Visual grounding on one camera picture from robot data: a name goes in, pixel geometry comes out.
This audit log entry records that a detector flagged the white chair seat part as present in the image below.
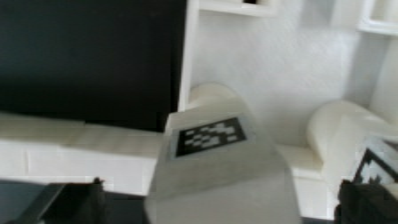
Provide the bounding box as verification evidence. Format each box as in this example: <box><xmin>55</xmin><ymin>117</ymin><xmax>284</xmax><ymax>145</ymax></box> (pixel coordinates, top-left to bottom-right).
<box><xmin>176</xmin><ymin>0</ymin><xmax>398</xmax><ymax>181</ymax></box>

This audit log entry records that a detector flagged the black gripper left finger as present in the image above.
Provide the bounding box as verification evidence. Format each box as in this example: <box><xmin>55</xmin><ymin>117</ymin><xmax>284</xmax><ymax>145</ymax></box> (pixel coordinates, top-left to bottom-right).
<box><xmin>0</xmin><ymin>178</ymin><xmax>106</xmax><ymax>224</ymax></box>

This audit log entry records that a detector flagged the white U-shaped frame fence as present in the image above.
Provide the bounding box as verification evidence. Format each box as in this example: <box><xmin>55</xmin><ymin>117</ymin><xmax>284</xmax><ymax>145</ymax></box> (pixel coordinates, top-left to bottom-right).
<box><xmin>0</xmin><ymin>114</ymin><xmax>335</xmax><ymax>220</ymax></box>

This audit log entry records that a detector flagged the white chair leg with tag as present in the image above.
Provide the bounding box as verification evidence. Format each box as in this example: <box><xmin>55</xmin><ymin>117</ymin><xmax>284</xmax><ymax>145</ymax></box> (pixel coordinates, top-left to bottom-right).
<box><xmin>307</xmin><ymin>100</ymin><xmax>398</xmax><ymax>188</ymax></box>

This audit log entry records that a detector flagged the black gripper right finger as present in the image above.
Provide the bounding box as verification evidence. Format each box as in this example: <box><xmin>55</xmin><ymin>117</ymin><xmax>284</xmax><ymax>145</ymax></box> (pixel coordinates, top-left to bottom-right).
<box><xmin>334</xmin><ymin>181</ymin><xmax>398</xmax><ymax>224</ymax></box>

